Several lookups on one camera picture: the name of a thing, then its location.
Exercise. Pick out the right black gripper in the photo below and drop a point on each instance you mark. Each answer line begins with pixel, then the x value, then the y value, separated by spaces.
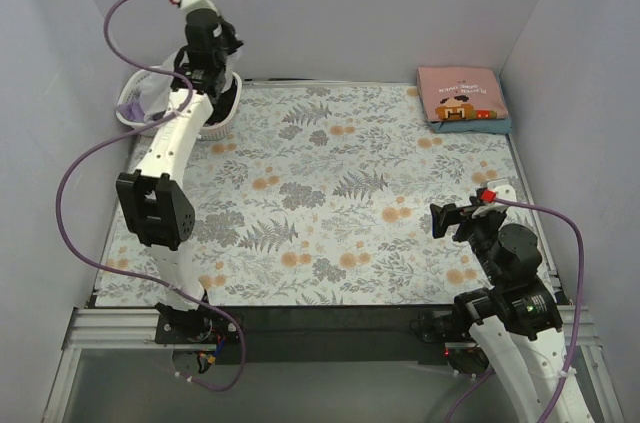
pixel 463 221

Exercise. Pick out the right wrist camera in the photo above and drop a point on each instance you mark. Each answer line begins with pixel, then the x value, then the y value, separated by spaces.
pixel 495 196

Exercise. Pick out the purple garment in basket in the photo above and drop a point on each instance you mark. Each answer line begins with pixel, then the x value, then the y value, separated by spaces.
pixel 135 113

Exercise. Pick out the white plastic laundry basket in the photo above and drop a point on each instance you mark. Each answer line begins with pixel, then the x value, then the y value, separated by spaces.
pixel 213 133

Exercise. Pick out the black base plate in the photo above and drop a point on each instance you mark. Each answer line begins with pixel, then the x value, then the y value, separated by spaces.
pixel 422 334

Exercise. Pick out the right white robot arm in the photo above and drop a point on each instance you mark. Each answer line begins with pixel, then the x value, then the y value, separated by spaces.
pixel 515 321

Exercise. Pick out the white t shirt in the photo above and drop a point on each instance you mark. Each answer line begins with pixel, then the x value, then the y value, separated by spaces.
pixel 156 87

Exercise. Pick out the aluminium frame rail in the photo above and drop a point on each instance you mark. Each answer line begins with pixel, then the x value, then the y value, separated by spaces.
pixel 100 329

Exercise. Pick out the black garment in basket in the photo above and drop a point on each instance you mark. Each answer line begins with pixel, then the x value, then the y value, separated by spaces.
pixel 222 107

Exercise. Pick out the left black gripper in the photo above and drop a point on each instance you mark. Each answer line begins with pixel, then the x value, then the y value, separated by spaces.
pixel 228 43

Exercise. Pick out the folded pink t shirt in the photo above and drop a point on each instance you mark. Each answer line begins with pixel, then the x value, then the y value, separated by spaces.
pixel 451 94

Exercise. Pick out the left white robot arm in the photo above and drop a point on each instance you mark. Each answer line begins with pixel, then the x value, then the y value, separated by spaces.
pixel 154 204

